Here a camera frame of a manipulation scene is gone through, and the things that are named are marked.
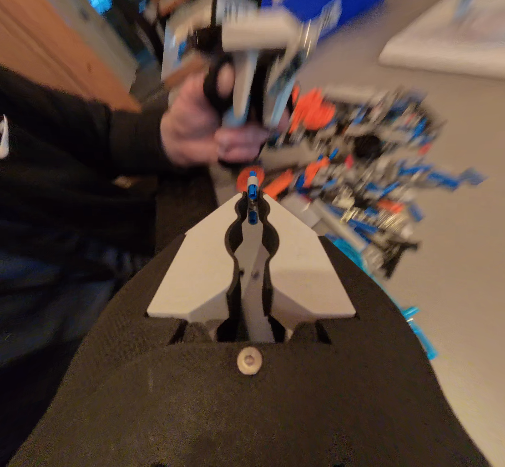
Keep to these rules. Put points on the person's left hand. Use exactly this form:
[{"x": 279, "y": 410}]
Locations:
[{"x": 189, "y": 131}]

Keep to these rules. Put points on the white book stand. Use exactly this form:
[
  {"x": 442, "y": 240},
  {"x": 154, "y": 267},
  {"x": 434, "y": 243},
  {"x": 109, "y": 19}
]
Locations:
[{"x": 450, "y": 40}]

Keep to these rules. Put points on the person's left forearm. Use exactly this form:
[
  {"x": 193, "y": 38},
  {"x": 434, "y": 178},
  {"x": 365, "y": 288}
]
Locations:
[{"x": 95, "y": 143}]

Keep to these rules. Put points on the blue connector pin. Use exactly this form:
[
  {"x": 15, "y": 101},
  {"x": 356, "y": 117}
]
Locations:
[{"x": 252, "y": 197}]

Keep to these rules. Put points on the pile of building kit parts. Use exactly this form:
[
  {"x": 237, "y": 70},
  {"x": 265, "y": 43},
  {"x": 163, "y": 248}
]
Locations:
[{"x": 371, "y": 167}]

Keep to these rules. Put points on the person's dark clothing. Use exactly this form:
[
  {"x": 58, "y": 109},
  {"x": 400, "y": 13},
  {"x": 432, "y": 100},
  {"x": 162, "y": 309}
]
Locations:
[{"x": 47, "y": 230}]

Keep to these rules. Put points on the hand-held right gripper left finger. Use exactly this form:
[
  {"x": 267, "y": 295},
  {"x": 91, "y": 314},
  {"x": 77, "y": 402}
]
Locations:
[{"x": 197, "y": 277}]

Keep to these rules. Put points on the cyan frame piece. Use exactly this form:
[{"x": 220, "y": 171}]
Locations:
[{"x": 379, "y": 277}]

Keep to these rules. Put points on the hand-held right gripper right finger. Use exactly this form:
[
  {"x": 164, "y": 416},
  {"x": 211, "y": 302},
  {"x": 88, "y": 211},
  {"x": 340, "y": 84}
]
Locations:
[{"x": 308, "y": 277}]

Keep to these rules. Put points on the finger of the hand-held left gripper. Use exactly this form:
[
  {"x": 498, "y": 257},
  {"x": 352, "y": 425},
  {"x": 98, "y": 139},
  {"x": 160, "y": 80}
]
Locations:
[
  {"x": 280, "y": 29},
  {"x": 241, "y": 33}
]

